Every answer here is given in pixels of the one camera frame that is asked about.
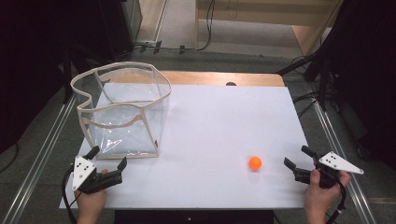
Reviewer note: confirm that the orange ball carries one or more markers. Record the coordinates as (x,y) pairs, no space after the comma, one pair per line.
(255,163)

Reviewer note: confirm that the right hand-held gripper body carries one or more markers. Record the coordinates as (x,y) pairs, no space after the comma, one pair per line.
(330,169)

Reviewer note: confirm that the person's right hand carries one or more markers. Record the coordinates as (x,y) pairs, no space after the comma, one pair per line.
(322,196)

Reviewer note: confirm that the wooden table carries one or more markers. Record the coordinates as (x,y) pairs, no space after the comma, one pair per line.
(224,78)

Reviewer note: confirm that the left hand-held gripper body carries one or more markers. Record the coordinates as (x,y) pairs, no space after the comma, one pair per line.
(93,182)

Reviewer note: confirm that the black cabinet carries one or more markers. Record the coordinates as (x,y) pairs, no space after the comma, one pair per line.
(121,28)

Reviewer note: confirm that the metal floor rail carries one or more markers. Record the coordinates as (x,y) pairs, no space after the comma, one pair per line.
(339,155)
(40,158)

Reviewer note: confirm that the clear plastic bag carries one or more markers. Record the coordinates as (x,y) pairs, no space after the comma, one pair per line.
(124,124)

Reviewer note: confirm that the person's left hand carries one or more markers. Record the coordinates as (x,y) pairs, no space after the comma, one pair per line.
(90,203)

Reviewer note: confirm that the white board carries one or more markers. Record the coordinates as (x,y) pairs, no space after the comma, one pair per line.
(218,133)

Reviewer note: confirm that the black stand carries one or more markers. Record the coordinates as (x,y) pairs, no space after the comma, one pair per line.
(320,68)

